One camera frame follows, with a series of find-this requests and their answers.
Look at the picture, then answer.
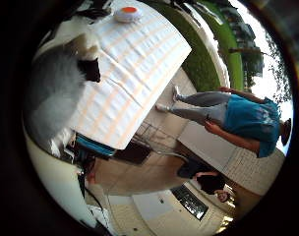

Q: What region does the leaning tree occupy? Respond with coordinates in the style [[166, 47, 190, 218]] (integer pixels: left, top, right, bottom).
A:
[[227, 30, 294, 103]]

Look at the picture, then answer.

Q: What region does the black floor grate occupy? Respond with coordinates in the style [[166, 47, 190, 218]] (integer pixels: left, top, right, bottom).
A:
[[170, 184, 209, 221]]

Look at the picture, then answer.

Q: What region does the distant building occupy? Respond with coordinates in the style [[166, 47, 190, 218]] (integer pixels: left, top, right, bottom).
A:
[[221, 4, 266, 88]]

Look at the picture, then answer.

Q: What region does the black cable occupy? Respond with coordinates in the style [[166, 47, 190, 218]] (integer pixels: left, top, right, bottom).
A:
[[77, 156, 106, 212]]

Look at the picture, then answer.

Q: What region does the seated person in black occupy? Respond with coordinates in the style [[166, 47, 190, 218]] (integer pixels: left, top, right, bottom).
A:
[[193, 171, 232, 204]]

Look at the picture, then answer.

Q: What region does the person in blue shirt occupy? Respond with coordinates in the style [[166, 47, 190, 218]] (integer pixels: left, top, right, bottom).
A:
[[154, 86, 292, 159]]

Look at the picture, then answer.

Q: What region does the black box under table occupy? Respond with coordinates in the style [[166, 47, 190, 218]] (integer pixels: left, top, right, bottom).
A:
[[114, 141, 153, 165]]

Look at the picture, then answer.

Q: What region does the white container with orange inside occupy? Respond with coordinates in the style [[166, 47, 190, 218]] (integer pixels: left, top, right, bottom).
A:
[[113, 5, 143, 24]]

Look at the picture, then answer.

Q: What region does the metal table frame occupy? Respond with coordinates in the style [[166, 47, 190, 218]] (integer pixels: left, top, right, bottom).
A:
[[133, 121, 191, 159]]

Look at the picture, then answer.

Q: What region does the grey white plush toy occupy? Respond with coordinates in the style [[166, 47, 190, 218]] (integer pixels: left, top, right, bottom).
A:
[[24, 42, 89, 157]]

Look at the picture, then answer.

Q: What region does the pale brick low wall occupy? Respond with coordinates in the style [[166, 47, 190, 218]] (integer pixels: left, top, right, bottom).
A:
[[177, 119, 285, 197]]

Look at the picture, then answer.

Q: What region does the white orange striped tablecloth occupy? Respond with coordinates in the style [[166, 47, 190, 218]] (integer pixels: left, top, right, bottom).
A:
[[69, 0, 193, 150]]

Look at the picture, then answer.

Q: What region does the blue table edge bar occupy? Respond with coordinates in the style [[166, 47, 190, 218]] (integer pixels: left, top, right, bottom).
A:
[[75, 133, 117, 157]]

